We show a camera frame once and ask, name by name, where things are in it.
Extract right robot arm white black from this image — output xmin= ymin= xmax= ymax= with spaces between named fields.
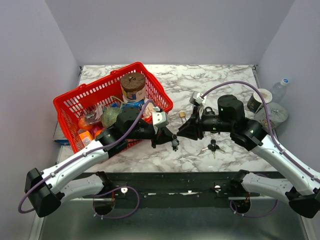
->
xmin=177 ymin=94 xmax=320 ymax=219

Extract small brass padlock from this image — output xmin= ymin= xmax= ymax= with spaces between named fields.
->
xmin=179 ymin=111 xmax=187 ymax=124

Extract grey-wrapped toilet paper roll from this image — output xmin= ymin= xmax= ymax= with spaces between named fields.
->
xmin=254 ymin=102 xmax=289 ymax=133

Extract brown-lid ice cream cup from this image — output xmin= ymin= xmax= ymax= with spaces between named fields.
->
xmin=120 ymin=72 xmax=147 ymax=102

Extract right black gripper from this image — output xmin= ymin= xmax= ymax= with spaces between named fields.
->
xmin=176 ymin=105 xmax=233 ymax=141

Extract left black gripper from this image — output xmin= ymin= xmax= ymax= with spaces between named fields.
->
xmin=126 ymin=124 xmax=178 ymax=149

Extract black padlock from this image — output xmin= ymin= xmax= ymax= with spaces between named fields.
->
xmin=202 ymin=106 xmax=215 ymax=117

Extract clear plastic water bottle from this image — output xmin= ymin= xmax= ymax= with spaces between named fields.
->
xmin=269 ymin=78 xmax=289 ymax=103

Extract green netted melon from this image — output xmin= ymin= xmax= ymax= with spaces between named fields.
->
xmin=100 ymin=106 xmax=122 ymax=129

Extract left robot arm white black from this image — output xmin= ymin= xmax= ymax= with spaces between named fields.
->
xmin=23 ymin=107 xmax=179 ymax=218

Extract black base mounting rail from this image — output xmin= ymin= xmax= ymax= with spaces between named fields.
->
xmin=72 ymin=171 xmax=261 ymax=210

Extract red plastic shopping basket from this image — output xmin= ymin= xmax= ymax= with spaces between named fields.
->
xmin=53 ymin=62 xmax=173 ymax=153

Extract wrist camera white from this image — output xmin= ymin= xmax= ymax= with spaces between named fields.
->
xmin=152 ymin=106 xmax=169 ymax=129
xmin=189 ymin=91 xmax=207 ymax=107

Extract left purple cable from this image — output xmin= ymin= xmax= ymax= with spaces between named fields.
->
xmin=17 ymin=99 xmax=156 ymax=221

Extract orange snack box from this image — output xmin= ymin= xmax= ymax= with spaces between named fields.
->
xmin=78 ymin=129 xmax=94 ymax=147

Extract orange fruit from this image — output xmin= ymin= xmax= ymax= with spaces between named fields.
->
xmin=78 ymin=117 xmax=93 ymax=131

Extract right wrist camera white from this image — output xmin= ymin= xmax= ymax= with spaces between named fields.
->
xmin=189 ymin=91 xmax=207 ymax=107

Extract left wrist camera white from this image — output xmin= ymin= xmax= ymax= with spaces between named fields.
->
xmin=152 ymin=106 xmax=169 ymax=129

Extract black-headed key bunch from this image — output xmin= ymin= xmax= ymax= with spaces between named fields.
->
xmin=199 ymin=139 xmax=226 ymax=159

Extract key ring with cow charm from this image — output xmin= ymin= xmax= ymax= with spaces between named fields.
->
xmin=171 ymin=134 xmax=180 ymax=152

